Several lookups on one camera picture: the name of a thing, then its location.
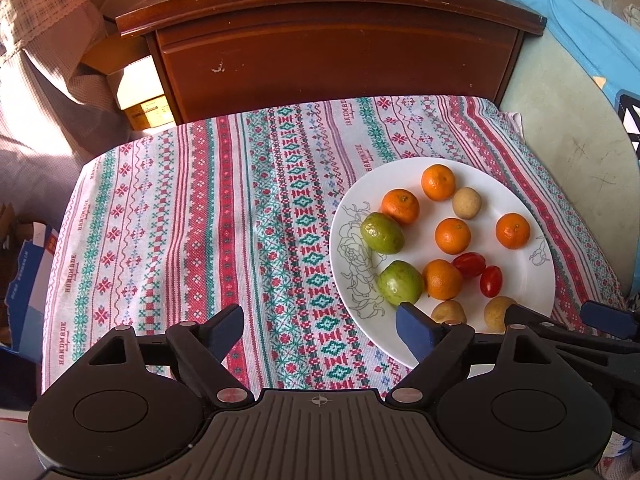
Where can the brown longan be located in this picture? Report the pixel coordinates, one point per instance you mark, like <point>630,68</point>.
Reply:
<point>467,203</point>
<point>500,312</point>
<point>448,311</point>

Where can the patterned red green tablecloth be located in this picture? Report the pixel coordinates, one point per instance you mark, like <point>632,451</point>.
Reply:
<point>200,210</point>

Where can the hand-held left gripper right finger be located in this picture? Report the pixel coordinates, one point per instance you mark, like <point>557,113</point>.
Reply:
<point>415,333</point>

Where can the open cardboard box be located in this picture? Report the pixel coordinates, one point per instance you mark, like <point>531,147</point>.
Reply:
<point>145,110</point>

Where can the red cherry tomato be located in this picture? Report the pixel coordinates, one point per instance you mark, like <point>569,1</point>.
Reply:
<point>491,280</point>
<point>469,264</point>

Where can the white plate with flower drawing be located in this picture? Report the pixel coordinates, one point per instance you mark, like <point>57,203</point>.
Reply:
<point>520,280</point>

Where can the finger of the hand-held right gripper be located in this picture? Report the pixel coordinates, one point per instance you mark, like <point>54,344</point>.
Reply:
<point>607,320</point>
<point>535,317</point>

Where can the green guava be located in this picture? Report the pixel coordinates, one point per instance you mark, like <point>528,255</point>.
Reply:
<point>400,282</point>
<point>382,231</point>

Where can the pale checked curtain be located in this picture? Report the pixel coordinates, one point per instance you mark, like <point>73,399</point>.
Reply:
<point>50,85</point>

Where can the orange mandarin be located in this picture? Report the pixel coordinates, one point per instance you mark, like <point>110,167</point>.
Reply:
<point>438,182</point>
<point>512,230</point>
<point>400,206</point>
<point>453,235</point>
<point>442,278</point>

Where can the dark wooden cabinet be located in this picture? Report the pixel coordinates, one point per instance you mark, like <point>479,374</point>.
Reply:
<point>325,60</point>

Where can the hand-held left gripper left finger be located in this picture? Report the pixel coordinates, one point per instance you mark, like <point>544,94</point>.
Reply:
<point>225,328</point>

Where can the blue printed cardboard box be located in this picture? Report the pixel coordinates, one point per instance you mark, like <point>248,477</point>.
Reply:
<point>30,285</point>

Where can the blue printed shirt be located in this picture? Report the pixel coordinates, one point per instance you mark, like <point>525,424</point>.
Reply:
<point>575,15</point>

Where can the pale green sofa cushion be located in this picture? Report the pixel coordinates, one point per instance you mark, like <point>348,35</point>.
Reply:
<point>575,135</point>

